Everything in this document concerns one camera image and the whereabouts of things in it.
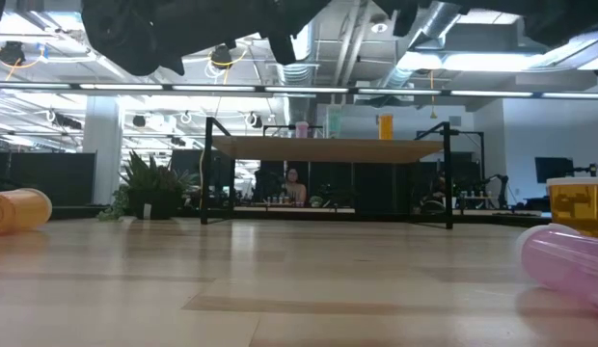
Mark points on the pink medicine bottle white cap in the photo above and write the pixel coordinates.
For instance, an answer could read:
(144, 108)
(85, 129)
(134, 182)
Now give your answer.
(302, 130)
(569, 265)

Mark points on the green medicine bottle white cap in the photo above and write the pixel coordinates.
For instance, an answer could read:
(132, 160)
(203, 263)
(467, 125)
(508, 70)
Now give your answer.
(334, 123)

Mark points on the orange medicine bottle white cap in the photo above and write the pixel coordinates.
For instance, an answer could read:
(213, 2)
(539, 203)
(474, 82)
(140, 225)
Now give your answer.
(576, 207)
(386, 127)
(19, 212)

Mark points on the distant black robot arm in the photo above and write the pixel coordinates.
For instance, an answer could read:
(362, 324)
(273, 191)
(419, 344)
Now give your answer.
(497, 188)

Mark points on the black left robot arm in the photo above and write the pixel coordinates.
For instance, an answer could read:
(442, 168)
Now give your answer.
(183, 24)

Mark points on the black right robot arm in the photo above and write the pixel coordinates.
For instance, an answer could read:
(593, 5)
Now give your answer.
(569, 24)

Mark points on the wooden shelf black legs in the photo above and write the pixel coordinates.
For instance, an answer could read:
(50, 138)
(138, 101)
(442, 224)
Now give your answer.
(323, 149)

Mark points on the person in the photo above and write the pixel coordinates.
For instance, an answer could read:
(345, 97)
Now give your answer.
(294, 188)

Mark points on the black ceiling spotlight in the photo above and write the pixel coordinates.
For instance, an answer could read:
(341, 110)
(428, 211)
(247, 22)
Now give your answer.
(12, 53)
(222, 57)

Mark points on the green potted plant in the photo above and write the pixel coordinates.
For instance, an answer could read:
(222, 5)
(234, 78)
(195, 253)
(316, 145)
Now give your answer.
(152, 188)

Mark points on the white building pillar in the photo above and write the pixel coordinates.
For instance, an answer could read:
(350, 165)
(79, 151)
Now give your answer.
(103, 144)

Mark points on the black background monitor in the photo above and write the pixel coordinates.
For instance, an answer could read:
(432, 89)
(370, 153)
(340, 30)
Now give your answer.
(553, 169)

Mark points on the black room divider panel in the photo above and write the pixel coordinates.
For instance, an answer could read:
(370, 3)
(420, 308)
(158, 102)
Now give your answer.
(43, 178)

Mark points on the silver ventilation duct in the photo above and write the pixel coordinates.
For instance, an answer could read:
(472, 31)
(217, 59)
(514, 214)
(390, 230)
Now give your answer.
(294, 77)

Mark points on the black aluminium table frame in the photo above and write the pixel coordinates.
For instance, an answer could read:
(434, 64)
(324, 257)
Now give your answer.
(67, 212)

